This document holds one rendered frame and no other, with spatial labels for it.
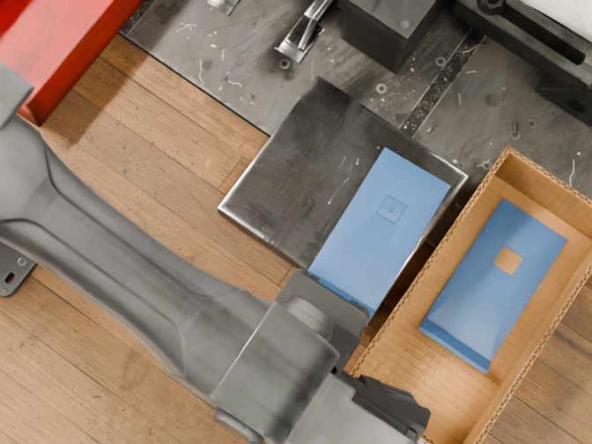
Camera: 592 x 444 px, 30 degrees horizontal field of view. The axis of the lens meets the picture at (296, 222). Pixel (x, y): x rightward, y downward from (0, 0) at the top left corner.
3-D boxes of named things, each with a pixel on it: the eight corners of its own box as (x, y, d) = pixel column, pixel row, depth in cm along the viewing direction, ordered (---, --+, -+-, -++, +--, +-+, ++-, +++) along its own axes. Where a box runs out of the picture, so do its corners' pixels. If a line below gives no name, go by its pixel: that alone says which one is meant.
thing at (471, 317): (413, 334, 99) (418, 329, 96) (502, 198, 102) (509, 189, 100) (479, 378, 98) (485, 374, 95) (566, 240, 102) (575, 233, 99)
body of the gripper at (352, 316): (374, 310, 82) (357, 338, 75) (306, 418, 84) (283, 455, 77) (299, 263, 82) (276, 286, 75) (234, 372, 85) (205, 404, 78)
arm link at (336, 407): (423, 413, 76) (455, 396, 65) (357, 521, 74) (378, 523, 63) (283, 321, 78) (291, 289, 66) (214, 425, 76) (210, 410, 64)
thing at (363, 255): (297, 287, 98) (299, 280, 95) (384, 148, 102) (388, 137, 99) (365, 329, 97) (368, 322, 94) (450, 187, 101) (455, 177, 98)
